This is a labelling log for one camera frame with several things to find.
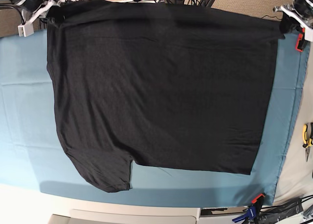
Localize left gripper silver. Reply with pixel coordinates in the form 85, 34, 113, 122
273, 4, 313, 42

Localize right gripper silver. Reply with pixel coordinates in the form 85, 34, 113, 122
18, 0, 65, 37

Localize black T-shirt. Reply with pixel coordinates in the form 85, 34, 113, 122
47, 0, 284, 193

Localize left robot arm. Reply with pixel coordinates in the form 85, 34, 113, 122
273, 0, 313, 42

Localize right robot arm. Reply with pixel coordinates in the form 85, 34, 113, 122
0, 0, 67, 37

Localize orange black clamp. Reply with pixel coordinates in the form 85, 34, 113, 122
295, 28, 307, 52

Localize teal table cloth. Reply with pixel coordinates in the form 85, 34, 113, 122
0, 30, 310, 208

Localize black bag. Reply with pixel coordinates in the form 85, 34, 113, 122
256, 198, 304, 224

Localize blue orange clamp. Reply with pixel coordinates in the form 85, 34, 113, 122
232, 193, 266, 224

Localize yellow handled pliers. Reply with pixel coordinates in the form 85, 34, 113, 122
302, 122, 313, 162

